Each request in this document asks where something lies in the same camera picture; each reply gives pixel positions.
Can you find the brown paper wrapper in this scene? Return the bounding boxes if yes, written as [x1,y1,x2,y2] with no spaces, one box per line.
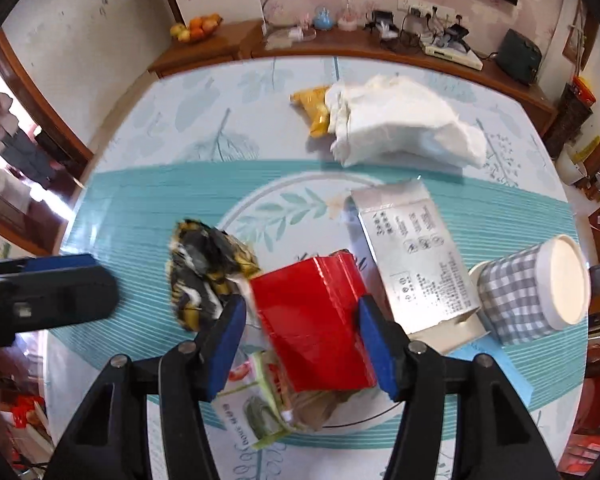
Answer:
[290,390,353,433]

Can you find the red box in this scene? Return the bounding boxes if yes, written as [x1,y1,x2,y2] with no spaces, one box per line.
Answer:
[250,254,378,393]

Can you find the brown wooden door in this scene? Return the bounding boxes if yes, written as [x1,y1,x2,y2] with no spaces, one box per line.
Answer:
[0,30,93,261]

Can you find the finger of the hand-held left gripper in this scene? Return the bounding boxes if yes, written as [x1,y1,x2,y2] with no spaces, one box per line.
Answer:
[0,254,98,278]
[0,266,120,347]

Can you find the grey checked paper cup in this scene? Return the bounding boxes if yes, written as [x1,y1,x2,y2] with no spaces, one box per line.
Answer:
[469,235,592,346]

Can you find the white charger with cable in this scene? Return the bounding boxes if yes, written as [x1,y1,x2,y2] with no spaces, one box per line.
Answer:
[265,25,316,43]

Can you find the white set-top box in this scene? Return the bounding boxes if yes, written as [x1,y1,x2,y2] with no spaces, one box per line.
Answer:
[422,40,483,71]

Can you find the white wall power sockets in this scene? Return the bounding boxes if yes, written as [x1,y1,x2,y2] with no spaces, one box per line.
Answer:
[397,0,456,18]

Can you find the wooden television cabinet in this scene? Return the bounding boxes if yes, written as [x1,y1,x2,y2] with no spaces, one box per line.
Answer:
[147,19,558,136]

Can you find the red yellow toy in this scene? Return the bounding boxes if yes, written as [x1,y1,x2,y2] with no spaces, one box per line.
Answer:
[572,76,593,106]

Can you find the white tissue pack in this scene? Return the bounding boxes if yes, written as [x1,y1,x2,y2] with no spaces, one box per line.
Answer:
[327,75,488,168]

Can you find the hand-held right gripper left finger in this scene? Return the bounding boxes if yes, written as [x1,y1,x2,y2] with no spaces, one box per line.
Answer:
[45,294,248,480]

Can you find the fruit bowl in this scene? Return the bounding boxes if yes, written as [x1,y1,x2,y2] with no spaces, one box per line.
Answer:
[170,14,223,43]

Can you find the white green snack packet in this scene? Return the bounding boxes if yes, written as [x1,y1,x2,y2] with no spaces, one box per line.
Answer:
[212,350,341,448]

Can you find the black yellow wrapper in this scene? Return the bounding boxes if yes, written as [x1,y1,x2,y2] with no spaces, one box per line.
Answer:
[166,218,261,332]

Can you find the black chargers and cables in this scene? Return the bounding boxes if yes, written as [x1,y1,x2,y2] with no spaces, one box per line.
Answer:
[365,10,431,51]

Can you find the dark green air fryer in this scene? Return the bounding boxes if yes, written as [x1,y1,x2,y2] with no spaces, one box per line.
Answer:
[497,29,543,86]

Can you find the yellow snack packet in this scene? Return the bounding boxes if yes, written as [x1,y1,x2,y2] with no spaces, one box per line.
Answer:
[290,86,333,137]

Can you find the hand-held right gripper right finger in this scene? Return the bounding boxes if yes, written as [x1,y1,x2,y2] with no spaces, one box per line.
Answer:
[357,294,561,480]

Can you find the pink glass ornament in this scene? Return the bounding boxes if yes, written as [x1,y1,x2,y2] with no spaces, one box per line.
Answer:
[337,2,358,31]

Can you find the white bucket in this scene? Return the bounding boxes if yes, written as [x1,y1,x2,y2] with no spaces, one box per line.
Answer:
[555,147,588,186]

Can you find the silver cardboard box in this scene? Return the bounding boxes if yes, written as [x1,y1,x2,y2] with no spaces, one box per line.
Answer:
[350,180,488,353]

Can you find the tall dark woven basket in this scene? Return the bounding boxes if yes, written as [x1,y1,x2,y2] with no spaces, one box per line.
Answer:
[542,82,593,158]

